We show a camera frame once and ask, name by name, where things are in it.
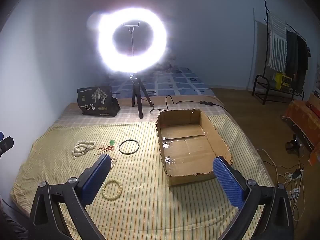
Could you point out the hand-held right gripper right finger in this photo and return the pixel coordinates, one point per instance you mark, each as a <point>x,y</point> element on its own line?
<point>228,182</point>

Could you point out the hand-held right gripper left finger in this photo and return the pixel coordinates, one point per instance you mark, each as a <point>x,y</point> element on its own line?
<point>96,177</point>

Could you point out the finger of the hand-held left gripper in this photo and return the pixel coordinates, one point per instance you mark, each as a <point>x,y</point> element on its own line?
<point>7,144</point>
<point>1,135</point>

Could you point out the cardboard box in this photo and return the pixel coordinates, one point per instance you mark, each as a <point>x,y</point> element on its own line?
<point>190,150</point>

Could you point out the dark bangle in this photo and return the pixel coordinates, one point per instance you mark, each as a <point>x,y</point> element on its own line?
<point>120,148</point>

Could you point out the yellow striped cloth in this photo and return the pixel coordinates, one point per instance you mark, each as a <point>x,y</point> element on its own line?
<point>140,205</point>

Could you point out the checked bed sheet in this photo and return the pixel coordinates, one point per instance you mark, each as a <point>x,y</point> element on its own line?
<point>75,120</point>

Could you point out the black device on floor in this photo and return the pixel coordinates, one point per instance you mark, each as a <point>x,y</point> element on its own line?
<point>293,143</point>

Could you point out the black printed bag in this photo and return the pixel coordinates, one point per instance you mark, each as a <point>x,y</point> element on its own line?
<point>95,101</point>

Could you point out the dark cloth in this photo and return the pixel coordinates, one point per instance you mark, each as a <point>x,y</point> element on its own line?
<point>10,226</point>

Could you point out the black tripod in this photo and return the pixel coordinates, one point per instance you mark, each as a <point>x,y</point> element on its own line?
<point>136,90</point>

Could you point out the orange cloth covered furniture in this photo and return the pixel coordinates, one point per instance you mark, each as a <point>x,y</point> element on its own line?
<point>302,115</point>

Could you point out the black clothes rack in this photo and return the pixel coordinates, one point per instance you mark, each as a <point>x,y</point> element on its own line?
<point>260,85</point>

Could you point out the blue patterned blanket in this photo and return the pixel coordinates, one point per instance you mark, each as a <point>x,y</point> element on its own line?
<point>180,82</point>

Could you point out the yellow box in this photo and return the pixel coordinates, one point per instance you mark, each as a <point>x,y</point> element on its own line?
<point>283,81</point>

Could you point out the brown patterned cloth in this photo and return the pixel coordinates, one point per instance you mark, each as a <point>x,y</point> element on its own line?
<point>166,63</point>

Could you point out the black hanging garment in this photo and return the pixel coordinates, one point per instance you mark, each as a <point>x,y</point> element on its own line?
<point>303,62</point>

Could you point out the grey hanging garment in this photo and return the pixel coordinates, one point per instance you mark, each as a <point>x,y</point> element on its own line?
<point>292,55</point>

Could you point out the white striped towel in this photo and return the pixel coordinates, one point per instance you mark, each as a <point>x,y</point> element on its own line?
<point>277,42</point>

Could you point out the phone holder on pole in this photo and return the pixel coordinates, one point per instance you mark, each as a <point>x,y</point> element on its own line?
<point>131,28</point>

